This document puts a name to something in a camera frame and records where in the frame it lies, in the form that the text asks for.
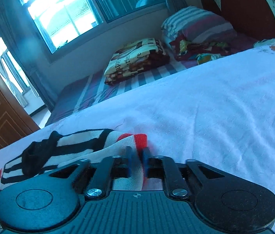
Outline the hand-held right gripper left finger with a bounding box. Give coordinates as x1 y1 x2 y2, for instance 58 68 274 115
48 146 134 199

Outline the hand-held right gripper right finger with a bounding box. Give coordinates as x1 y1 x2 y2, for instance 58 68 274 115
142 147 226 198

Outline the striped knit sweater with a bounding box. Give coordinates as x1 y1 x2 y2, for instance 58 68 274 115
1 129 163 192

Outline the striped bed sheet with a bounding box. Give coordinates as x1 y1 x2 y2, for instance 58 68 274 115
44 32 262 127

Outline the pale pink floral blanket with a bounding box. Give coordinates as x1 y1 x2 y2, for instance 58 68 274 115
0 36 275 234

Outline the brown wooden door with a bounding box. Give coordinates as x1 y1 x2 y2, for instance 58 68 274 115
0 61 41 150

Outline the folded printed blanket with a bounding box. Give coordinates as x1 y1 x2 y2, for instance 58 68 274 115
103 38 171 86

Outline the colourful floral cloth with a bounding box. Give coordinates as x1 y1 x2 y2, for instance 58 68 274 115
169 35 233 65

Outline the balcony window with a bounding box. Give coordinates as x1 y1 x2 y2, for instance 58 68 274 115
0 36 41 117

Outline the striped pillow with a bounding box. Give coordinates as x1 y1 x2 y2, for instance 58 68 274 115
161 6 238 45

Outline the bedroom window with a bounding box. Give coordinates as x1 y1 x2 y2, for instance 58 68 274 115
14 0 169 54

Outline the red and white headboard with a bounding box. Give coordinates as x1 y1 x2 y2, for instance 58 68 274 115
201 0 275 42

